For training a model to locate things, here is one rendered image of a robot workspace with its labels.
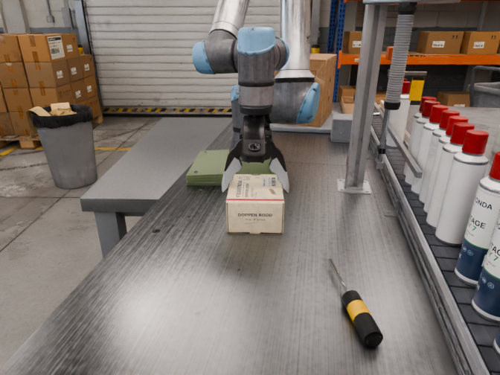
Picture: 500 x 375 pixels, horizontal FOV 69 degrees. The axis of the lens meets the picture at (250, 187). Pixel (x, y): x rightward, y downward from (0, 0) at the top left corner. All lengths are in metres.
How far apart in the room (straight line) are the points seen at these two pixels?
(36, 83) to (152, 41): 1.76
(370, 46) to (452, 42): 4.26
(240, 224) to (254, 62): 0.33
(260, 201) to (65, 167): 2.63
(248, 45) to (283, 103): 0.35
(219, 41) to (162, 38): 4.55
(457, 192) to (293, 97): 0.53
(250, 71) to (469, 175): 0.43
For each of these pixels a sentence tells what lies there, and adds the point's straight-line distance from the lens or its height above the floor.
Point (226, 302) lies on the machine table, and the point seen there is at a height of 0.83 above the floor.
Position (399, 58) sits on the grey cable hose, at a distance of 0.85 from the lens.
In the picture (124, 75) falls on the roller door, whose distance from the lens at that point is 5.65.
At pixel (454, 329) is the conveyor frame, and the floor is 0.86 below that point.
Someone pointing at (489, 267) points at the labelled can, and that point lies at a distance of 0.58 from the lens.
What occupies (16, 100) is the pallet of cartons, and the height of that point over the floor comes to 0.51.
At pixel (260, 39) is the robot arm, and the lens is 0.75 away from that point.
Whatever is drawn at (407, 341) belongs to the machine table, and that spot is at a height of 0.83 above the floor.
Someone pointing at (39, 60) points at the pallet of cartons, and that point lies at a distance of 4.38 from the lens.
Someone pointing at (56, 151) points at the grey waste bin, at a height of 0.34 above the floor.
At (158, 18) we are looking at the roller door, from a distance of 5.45.
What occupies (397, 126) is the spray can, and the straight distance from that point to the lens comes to 1.25.
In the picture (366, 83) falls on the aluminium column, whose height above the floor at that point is 1.11.
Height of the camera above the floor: 1.25
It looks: 24 degrees down
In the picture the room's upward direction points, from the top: straight up
